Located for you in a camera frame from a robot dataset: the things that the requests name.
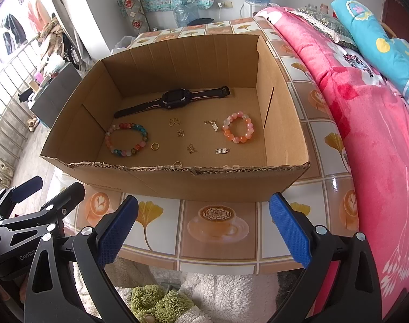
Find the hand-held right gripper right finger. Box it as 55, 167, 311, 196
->
268, 192, 383, 323

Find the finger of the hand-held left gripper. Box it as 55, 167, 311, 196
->
0, 182, 86, 247
0, 176, 44, 224

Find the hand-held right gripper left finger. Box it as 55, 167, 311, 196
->
24, 195, 139, 323

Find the brown cardboard box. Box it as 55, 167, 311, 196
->
40, 34, 311, 203

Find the multicolour bead bracelet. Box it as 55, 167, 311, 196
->
104, 123, 149, 157

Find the orange pink bead bracelet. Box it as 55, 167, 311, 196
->
222, 112, 255, 144

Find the tile print table cover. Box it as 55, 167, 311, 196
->
61, 18, 360, 275

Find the green fuzzy cloth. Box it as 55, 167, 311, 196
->
130, 284, 195, 323

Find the metal balcony railing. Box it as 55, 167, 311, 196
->
0, 37, 57, 189

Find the white fluffy garment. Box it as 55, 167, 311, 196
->
73, 256, 282, 323

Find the grey cabinet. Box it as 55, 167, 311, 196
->
27, 61, 84, 129

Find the pink floral blanket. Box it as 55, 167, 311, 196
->
253, 6, 409, 320

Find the black wrist watch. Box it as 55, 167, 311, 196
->
114, 86, 231, 119

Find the dark hanging garment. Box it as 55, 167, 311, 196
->
2, 13, 27, 54

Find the brown patterned bag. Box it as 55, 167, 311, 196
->
36, 15, 65, 58

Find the pink hanging garment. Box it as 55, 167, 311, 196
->
24, 0, 52, 29

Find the grey patterned cushion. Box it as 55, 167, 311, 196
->
118, 0, 151, 36

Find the blue cartoon pillow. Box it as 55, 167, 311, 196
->
330, 0, 409, 111

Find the lace trimmed patterned pillow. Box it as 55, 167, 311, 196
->
287, 5, 360, 52

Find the clear plastic bag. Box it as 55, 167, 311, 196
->
173, 3, 201, 27

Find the white water dispenser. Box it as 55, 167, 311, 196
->
242, 2, 271, 19

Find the brown door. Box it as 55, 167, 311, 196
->
381, 0, 409, 34

